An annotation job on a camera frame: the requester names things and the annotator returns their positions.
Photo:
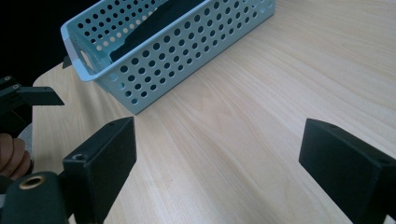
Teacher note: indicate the light blue perforated plastic basket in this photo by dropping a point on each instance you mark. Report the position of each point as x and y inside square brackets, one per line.
[186, 56]

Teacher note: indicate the black cloth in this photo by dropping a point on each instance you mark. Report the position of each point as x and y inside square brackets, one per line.
[162, 18]

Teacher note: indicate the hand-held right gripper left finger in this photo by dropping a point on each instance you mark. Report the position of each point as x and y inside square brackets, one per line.
[99, 161]

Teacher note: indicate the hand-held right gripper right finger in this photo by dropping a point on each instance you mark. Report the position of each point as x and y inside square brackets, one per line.
[348, 168]

